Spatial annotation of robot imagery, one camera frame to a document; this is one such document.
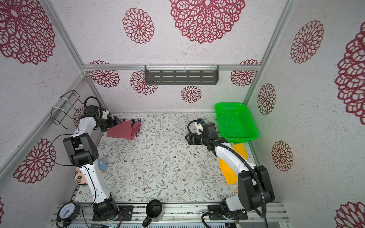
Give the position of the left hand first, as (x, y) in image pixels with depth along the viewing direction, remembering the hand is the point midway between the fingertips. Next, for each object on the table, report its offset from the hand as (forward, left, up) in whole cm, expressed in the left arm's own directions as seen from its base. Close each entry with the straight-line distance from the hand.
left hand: (116, 124), depth 102 cm
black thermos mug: (-54, -33, -7) cm, 63 cm away
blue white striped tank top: (+8, -9, -7) cm, 14 cm away
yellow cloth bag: (-33, -77, -8) cm, 84 cm away
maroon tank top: (-3, -5, -3) cm, 6 cm away
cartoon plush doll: (-38, +9, +1) cm, 39 cm away
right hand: (-15, -52, +8) cm, 55 cm away
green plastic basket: (+8, -91, -10) cm, 92 cm away
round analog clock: (-54, +11, -4) cm, 55 cm away
